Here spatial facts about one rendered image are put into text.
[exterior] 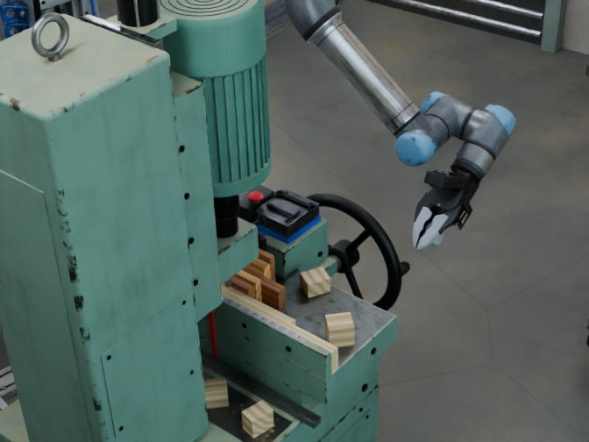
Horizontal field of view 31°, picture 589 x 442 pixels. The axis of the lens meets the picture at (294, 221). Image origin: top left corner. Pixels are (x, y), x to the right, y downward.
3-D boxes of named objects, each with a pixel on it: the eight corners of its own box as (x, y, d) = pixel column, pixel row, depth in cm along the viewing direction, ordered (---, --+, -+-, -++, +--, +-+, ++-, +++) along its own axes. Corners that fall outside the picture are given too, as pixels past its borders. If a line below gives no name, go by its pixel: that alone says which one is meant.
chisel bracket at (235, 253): (260, 263, 193) (258, 224, 188) (207, 303, 184) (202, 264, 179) (230, 248, 197) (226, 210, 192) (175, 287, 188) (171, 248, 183)
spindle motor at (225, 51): (293, 165, 180) (287, -10, 162) (222, 213, 169) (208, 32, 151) (216, 132, 189) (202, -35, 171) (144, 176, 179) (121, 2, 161)
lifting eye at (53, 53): (75, 53, 144) (68, 7, 140) (40, 69, 140) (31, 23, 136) (67, 49, 145) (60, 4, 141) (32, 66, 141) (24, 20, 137)
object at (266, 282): (286, 307, 196) (285, 286, 193) (279, 312, 195) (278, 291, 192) (194, 260, 208) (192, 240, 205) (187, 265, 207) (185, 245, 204)
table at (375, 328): (427, 314, 202) (429, 289, 199) (327, 407, 183) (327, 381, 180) (193, 204, 234) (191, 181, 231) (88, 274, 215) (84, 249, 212)
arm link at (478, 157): (490, 150, 225) (457, 138, 229) (479, 167, 223) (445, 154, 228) (496, 168, 231) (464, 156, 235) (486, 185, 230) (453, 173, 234)
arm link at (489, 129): (484, 113, 238) (519, 129, 235) (459, 153, 235) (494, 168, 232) (483, 95, 230) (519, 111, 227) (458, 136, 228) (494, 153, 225)
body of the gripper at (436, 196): (460, 233, 228) (488, 188, 231) (450, 214, 221) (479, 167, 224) (429, 220, 232) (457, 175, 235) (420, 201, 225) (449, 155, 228)
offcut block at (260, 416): (242, 428, 185) (241, 411, 183) (263, 416, 188) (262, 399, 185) (252, 438, 183) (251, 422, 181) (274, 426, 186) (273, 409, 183)
